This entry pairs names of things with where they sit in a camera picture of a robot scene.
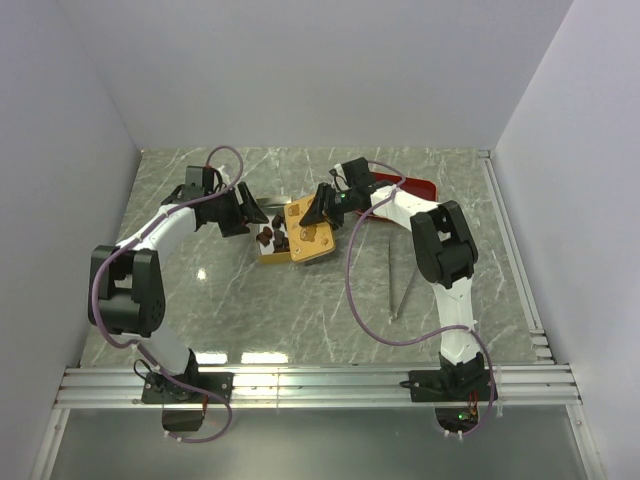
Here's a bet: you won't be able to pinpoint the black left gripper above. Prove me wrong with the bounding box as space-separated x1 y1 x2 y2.
206 182 268 237

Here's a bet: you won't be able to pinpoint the silver metal tweezers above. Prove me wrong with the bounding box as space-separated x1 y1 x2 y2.
387 236 417 324

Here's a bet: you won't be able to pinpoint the aluminium rail frame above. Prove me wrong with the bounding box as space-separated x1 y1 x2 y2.
34 147 602 479

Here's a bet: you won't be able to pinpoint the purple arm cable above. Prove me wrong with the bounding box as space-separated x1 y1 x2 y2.
345 159 500 439
89 144 245 446

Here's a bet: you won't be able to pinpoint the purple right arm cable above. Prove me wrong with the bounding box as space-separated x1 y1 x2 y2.
345 159 500 439

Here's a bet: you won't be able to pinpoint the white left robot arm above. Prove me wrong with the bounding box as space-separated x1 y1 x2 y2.
88 166 267 402

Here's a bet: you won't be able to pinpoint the red rectangular tray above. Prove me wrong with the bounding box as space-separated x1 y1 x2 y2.
374 172 438 202

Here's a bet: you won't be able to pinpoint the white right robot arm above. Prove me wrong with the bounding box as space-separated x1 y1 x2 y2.
324 157 491 399

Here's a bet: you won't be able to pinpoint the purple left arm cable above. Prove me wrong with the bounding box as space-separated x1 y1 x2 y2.
89 144 245 446

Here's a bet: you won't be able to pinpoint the dark chocolate piece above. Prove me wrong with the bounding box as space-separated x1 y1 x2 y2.
272 213 285 229

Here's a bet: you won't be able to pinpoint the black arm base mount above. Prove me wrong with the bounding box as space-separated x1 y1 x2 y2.
399 369 497 403

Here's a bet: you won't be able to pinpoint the gold metal tin box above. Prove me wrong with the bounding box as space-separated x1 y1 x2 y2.
252 196 292 265

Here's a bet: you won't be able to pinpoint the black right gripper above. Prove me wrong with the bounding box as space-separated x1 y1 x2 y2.
298 183 356 234

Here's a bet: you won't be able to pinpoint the electronics board with led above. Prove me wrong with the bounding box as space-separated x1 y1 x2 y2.
435 392 480 434

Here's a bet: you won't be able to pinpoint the silver tin lid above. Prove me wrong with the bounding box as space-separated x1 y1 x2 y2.
284 195 336 263

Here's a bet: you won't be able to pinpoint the black box under rail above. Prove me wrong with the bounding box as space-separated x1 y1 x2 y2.
161 407 206 433

